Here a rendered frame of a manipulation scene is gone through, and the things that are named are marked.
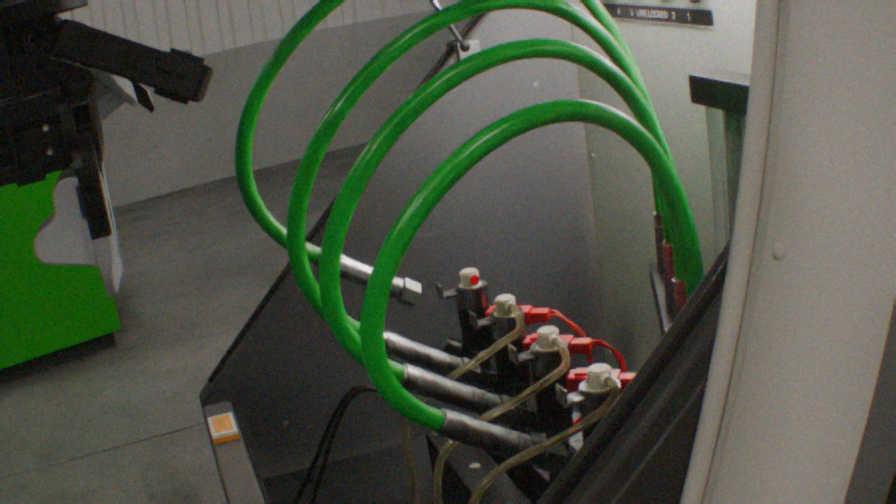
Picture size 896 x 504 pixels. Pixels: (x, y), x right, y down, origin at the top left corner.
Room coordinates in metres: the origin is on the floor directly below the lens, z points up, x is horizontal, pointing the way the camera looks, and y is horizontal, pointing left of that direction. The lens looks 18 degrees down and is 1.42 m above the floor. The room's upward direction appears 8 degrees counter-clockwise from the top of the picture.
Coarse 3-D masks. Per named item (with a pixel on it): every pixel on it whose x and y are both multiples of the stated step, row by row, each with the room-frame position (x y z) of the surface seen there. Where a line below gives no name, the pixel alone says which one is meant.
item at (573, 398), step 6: (558, 384) 0.55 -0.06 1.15; (558, 390) 0.55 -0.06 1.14; (564, 390) 0.54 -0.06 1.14; (558, 396) 0.55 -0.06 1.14; (564, 396) 0.54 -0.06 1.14; (570, 396) 0.55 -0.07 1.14; (576, 396) 0.55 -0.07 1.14; (582, 396) 0.54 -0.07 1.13; (564, 402) 0.54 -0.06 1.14; (570, 402) 0.54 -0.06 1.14; (576, 402) 0.54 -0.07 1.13
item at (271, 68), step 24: (336, 0) 0.75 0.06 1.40; (312, 24) 0.75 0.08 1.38; (600, 24) 0.83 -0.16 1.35; (288, 48) 0.74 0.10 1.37; (624, 48) 0.83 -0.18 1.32; (264, 72) 0.73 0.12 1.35; (264, 96) 0.73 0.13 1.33; (240, 120) 0.73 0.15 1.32; (240, 144) 0.72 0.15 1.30; (240, 168) 0.72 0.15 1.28; (264, 216) 0.73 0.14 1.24
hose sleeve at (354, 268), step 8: (320, 248) 0.74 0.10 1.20; (344, 256) 0.75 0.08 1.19; (344, 264) 0.74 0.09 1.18; (352, 264) 0.75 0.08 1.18; (360, 264) 0.75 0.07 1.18; (344, 272) 0.74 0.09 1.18; (352, 272) 0.74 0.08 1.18; (360, 272) 0.75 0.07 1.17; (368, 272) 0.75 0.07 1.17; (352, 280) 0.75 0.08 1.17; (360, 280) 0.75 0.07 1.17; (400, 280) 0.76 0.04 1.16; (392, 288) 0.75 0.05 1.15; (400, 288) 0.75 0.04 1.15; (392, 296) 0.76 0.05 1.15
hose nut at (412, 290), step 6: (408, 282) 0.76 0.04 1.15; (414, 282) 0.77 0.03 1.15; (408, 288) 0.76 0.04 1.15; (414, 288) 0.76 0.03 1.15; (420, 288) 0.76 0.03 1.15; (402, 294) 0.75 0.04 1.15; (408, 294) 0.76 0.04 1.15; (414, 294) 0.76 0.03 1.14; (420, 294) 0.76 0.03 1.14; (396, 300) 0.76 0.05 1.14; (402, 300) 0.76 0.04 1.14; (408, 300) 0.76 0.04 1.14; (414, 300) 0.76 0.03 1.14
